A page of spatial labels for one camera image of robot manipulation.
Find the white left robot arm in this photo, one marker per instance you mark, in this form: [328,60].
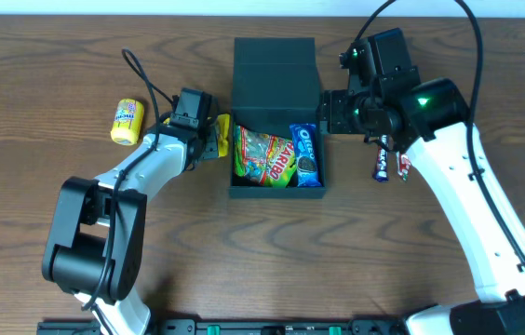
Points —
[94,246]

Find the black open box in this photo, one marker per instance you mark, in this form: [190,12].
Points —
[276,84]

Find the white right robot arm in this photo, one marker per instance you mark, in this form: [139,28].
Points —
[431,124]

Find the yellow Hacks candy bag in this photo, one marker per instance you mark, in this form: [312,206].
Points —
[185,135]

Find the blue Oreo cookie pack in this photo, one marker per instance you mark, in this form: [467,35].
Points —
[303,138]

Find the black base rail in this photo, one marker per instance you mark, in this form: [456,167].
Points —
[353,327]

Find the red green candy bar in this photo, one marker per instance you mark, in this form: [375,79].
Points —
[403,166]

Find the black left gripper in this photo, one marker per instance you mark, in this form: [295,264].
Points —
[213,140]

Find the purple Dairy Milk bar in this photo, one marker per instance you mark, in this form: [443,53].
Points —
[380,172]

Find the yellow Mentos bottle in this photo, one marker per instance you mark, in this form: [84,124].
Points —
[127,123]

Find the green Haribo gummy bag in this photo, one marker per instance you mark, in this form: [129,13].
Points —
[267,160]

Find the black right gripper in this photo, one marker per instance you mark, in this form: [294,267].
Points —
[328,112]

